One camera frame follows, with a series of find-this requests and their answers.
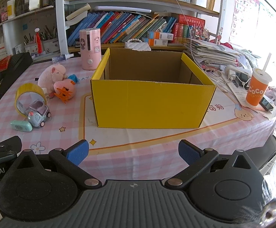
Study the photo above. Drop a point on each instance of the stack of papers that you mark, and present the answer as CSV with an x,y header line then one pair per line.
x,y
211,52

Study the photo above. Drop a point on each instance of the row of books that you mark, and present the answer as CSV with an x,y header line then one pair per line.
x,y
119,26

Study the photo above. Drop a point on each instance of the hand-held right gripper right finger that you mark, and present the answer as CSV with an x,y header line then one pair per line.
x,y
190,152

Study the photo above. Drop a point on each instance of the pink plush with orange feet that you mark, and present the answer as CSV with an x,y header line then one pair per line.
x,y
63,85

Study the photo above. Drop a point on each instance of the alphabet wall poster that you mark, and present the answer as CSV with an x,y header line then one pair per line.
x,y
244,11

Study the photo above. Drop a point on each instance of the white quilted box with beads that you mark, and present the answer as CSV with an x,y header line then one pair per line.
x,y
138,45

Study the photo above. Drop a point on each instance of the red tassel ornament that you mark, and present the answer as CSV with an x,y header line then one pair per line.
x,y
38,42

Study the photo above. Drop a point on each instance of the yellow tape roll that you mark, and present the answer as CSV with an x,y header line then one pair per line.
x,y
31,87

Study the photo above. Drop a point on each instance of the pink checked tablecloth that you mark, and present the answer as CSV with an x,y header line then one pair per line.
x,y
152,147

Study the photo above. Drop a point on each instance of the black chair seat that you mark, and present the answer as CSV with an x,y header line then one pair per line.
x,y
270,152

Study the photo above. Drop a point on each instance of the pink humidifier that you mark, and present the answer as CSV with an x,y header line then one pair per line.
x,y
90,52

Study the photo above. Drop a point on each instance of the orange drink cup with straw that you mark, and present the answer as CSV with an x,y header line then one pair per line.
x,y
256,90

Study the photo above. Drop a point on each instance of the white box with red label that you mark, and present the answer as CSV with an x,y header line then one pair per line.
x,y
2,51

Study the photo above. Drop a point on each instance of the white power strip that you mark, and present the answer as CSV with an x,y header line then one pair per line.
x,y
237,70

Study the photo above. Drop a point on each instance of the mint green small case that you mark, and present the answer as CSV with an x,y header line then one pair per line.
x,y
21,125

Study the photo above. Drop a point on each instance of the red books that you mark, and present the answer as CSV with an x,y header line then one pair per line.
x,y
190,20

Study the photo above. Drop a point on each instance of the pink plush pig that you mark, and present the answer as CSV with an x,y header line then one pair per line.
x,y
50,76

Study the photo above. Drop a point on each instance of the black glossy device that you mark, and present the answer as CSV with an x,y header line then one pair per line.
x,y
267,104

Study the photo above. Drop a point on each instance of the printed paper sheets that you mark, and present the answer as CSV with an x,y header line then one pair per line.
x,y
240,92

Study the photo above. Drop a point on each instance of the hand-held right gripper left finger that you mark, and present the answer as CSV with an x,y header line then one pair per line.
x,y
77,152

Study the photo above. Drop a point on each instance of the white spray bottle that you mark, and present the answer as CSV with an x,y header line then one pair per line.
x,y
62,58

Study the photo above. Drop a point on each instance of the white box of pens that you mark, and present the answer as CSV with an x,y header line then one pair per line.
x,y
50,45

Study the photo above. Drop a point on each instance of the lavender toy car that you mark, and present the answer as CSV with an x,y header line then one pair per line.
x,y
37,114

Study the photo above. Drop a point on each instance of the white jar with yellow label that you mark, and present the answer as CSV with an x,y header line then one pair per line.
x,y
11,10

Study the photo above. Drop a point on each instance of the orange and white carton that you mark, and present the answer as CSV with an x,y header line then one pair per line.
x,y
160,35
154,42

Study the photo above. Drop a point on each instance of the black ribbed case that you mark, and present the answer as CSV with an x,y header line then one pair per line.
x,y
14,64

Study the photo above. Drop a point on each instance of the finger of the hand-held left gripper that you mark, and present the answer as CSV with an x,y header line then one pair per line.
x,y
7,144

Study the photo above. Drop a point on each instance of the white bookshelf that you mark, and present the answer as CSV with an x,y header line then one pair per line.
x,y
59,28

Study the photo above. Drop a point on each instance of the yellow cardboard box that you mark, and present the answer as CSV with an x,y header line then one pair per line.
x,y
152,104

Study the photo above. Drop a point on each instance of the red packet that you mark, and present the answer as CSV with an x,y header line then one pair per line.
x,y
2,64

